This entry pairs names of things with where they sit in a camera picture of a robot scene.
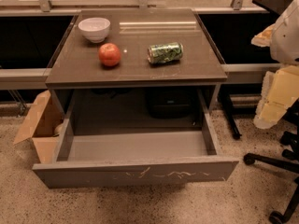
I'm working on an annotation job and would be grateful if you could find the black office chair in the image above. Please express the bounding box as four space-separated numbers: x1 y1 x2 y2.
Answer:
243 100 299 224

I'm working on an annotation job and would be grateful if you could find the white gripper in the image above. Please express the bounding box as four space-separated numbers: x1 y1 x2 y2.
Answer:
251 0 299 129

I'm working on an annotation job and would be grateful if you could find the open grey top drawer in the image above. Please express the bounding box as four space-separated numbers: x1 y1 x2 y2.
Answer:
33 89 238 188

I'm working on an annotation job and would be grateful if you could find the green soda can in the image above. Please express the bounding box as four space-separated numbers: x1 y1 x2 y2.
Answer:
148 42 183 64

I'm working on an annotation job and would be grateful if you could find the white ceramic bowl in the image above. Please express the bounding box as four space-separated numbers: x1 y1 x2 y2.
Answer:
78 17 110 43

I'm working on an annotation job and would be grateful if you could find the red apple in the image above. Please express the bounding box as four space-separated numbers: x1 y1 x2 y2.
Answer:
98 43 121 67

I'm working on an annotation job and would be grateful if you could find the grey drawer cabinet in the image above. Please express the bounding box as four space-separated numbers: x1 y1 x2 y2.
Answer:
45 7 228 135

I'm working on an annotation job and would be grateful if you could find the brown cardboard box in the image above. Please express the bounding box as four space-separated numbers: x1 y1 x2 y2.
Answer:
14 91 63 164

